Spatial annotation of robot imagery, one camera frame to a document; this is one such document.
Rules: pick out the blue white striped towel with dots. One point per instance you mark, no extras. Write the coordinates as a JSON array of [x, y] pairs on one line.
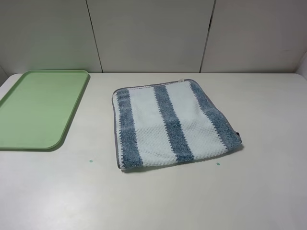
[[169, 123]]

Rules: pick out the green plastic tray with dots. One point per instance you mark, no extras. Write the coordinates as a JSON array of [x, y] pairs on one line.
[[36, 112]]

